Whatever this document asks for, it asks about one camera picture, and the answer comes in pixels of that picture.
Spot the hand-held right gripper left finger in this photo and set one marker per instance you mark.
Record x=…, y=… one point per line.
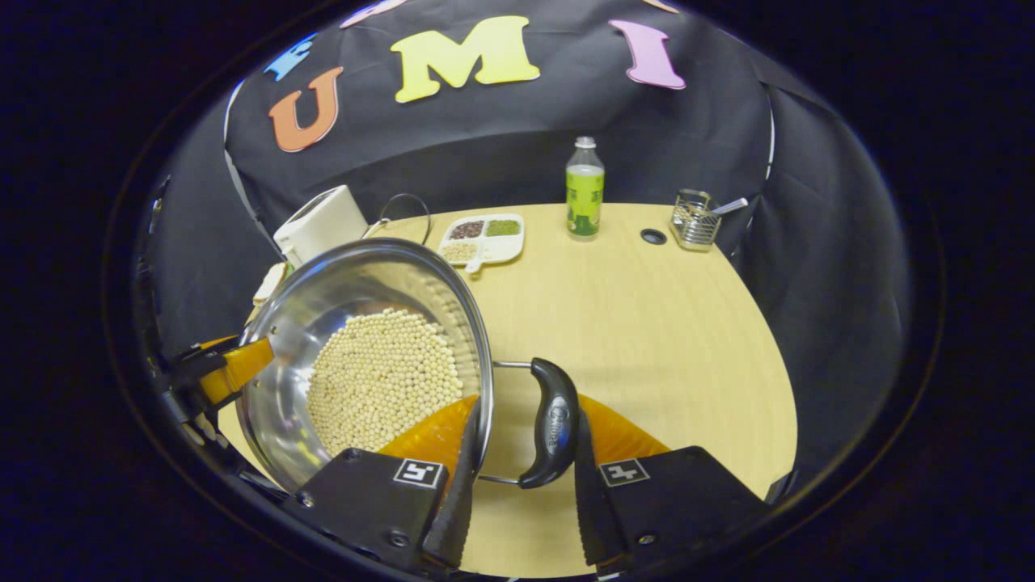
x=364, y=501

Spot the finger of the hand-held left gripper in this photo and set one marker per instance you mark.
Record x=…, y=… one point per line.
x=217, y=343
x=238, y=370

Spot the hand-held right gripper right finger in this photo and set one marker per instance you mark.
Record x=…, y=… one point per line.
x=679, y=501

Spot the small plate with bread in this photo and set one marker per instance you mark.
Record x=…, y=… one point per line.
x=268, y=283

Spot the pile of yellow beans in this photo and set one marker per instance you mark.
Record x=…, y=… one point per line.
x=380, y=380

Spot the white toaster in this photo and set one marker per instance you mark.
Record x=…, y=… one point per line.
x=323, y=226

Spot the white divided tray with grains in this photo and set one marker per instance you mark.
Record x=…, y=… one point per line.
x=485, y=238

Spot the green label plastic bottle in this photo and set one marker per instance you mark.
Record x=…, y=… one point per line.
x=585, y=194

